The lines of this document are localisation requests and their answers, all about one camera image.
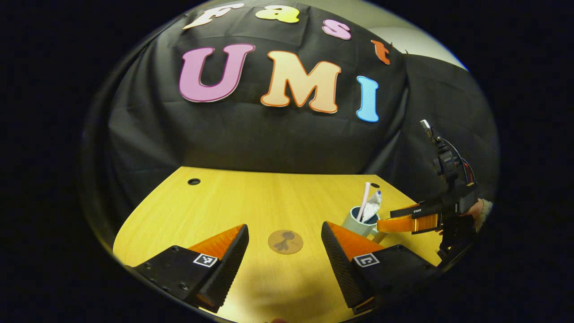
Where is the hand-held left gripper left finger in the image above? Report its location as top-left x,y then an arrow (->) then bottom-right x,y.
126,223 -> 250,314

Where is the pale green cup wooden handle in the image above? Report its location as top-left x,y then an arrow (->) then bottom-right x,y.
342,206 -> 389,245

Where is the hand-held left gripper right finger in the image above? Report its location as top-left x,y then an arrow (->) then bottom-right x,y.
320,221 -> 438,315

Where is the wooden desktop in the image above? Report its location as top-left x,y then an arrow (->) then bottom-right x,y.
113,166 -> 443,323

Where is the black backdrop cloth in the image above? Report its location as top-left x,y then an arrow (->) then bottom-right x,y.
83,2 -> 500,252

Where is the white toothbrush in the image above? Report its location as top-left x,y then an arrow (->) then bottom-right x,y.
357,182 -> 372,223

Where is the round brown coaster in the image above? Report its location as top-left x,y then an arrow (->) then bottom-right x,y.
268,230 -> 304,255

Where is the white toothpaste tube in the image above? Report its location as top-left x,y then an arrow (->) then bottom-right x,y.
361,190 -> 383,224

